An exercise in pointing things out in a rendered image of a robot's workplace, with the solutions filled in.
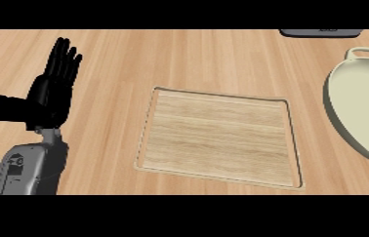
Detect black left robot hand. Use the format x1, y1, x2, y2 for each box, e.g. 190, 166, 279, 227
0, 36, 84, 132

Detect pale wooden tray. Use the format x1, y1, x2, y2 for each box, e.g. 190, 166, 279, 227
133, 86, 305, 190

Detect cream pot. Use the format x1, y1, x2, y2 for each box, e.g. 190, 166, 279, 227
323, 46, 369, 160

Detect dark grey appliance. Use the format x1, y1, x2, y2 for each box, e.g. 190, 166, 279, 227
277, 28, 365, 39

